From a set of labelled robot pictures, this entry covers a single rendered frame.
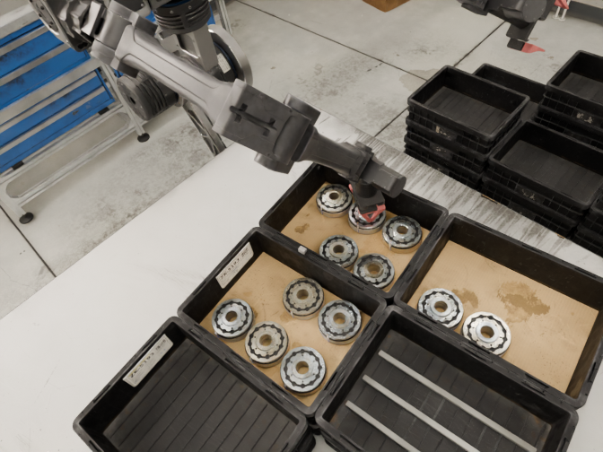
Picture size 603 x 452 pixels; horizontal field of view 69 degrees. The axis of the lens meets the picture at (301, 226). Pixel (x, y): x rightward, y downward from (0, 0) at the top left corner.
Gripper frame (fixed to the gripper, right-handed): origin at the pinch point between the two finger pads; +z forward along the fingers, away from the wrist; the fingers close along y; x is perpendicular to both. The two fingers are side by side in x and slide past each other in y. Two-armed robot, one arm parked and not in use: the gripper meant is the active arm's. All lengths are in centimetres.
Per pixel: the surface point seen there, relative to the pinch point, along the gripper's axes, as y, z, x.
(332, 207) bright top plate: 4.8, 1.0, 8.6
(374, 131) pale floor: 118, 88, -41
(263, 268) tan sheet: -7.2, 3.5, 31.3
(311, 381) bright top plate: -40.4, 0.6, 25.5
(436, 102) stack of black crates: 77, 40, -56
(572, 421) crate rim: -61, -6, -19
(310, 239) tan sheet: -1.6, 3.8, 17.0
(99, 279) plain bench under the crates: 12, 16, 84
